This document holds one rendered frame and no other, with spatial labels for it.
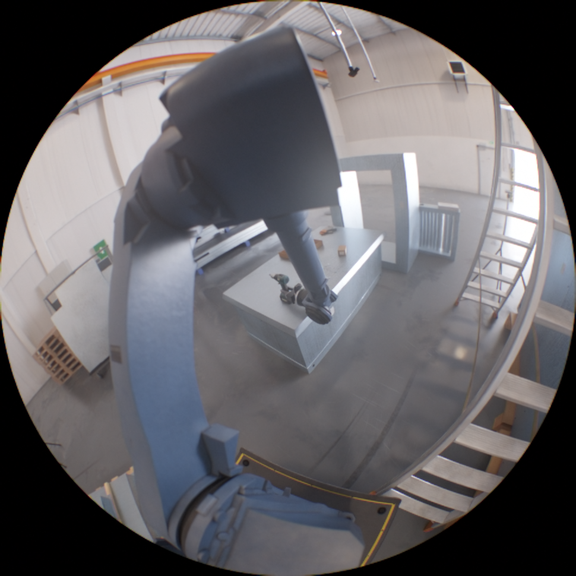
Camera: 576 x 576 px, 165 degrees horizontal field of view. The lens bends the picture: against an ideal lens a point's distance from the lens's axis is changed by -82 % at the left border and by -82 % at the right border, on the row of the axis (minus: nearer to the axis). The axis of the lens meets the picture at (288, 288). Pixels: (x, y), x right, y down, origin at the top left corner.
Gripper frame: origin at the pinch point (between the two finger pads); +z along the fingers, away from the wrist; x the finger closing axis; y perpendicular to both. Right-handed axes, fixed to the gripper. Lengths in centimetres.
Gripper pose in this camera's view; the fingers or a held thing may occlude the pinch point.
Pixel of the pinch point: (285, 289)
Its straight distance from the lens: 148.3
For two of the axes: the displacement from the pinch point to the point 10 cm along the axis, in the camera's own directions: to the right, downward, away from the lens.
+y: 2.5, 8.0, 5.4
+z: -6.8, -2.6, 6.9
